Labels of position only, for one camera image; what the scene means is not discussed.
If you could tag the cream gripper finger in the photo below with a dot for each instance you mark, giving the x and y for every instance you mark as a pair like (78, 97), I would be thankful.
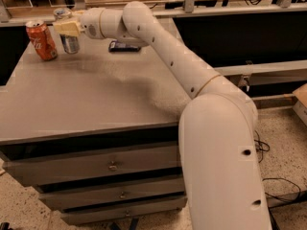
(70, 27)

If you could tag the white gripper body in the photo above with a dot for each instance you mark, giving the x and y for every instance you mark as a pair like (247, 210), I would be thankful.
(89, 26)

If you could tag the silver blue redbull can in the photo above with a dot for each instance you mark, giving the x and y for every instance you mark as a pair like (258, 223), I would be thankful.
(70, 43)

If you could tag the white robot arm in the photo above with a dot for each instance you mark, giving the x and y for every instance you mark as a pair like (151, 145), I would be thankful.
(216, 129)

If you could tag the orange coke can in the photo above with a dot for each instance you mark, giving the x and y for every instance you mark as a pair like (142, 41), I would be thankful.
(40, 36)

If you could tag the dark snack bar wrapper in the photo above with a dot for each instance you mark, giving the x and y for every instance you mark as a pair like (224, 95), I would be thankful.
(116, 47)

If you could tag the grey drawer cabinet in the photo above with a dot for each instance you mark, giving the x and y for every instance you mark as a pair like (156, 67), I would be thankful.
(94, 133)

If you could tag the metal railing frame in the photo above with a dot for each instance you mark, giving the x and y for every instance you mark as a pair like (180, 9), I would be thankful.
(18, 12)

